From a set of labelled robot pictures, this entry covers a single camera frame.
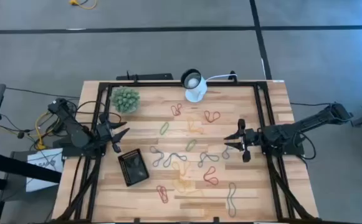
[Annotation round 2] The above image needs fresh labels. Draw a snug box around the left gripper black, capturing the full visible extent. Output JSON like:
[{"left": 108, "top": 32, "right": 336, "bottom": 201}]
[{"left": 95, "top": 113, "right": 130, "bottom": 154}]

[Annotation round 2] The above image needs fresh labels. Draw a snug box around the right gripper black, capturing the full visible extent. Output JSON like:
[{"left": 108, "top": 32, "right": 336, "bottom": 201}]
[{"left": 224, "top": 118, "right": 264, "bottom": 163}]

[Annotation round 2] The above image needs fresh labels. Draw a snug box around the red rubber band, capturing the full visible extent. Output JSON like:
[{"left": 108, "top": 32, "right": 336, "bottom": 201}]
[
  {"left": 202, "top": 166, "right": 219, "bottom": 186},
  {"left": 170, "top": 103, "right": 183, "bottom": 117},
  {"left": 156, "top": 185, "right": 169, "bottom": 204},
  {"left": 203, "top": 110, "right": 221, "bottom": 123}
]

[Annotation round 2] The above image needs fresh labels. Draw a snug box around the long yellow rubber band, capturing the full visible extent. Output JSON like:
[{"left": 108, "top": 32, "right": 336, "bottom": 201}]
[{"left": 226, "top": 182, "right": 237, "bottom": 218}]

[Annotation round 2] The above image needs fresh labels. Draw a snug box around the green potted plant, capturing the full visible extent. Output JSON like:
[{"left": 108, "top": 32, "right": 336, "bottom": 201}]
[{"left": 110, "top": 86, "right": 141, "bottom": 114}]

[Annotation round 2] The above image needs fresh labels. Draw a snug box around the black mesh basket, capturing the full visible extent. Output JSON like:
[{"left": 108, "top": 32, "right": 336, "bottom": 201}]
[{"left": 117, "top": 148, "right": 150, "bottom": 187}]

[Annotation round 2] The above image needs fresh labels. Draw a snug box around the black flat bar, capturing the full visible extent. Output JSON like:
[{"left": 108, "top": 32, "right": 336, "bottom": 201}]
[{"left": 116, "top": 71, "right": 174, "bottom": 81}]

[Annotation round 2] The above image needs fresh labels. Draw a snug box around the white desk lamp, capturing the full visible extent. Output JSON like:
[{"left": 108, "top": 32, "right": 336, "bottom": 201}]
[{"left": 180, "top": 68, "right": 208, "bottom": 103}]

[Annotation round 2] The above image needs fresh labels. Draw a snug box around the white paper sign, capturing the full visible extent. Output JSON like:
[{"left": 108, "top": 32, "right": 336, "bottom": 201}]
[{"left": 26, "top": 148, "right": 65, "bottom": 192}]

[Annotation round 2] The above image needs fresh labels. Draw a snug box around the black metal table frame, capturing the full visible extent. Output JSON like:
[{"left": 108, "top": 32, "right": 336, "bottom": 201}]
[{"left": 55, "top": 80, "right": 317, "bottom": 223}]

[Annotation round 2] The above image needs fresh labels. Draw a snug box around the white lamp cable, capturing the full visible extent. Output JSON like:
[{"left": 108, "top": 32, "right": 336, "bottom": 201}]
[{"left": 205, "top": 73, "right": 238, "bottom": 82}]

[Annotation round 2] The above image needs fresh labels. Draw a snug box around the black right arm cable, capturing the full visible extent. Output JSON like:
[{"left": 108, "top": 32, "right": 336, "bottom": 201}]
[{"left": 292, "top": 132, "right": 317, "bottom": 161}]

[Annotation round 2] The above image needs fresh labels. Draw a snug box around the yellow cable bundle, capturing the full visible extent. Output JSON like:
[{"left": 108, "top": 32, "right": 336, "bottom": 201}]
[{"left": 34, "top": 111, "right": 60, "bottom": 151}]

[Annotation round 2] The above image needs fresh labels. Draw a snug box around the yellow floor cable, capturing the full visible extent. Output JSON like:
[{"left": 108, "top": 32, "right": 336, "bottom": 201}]
[{"left": 69, "top": 0, "right": 98, "bottom": 10}]

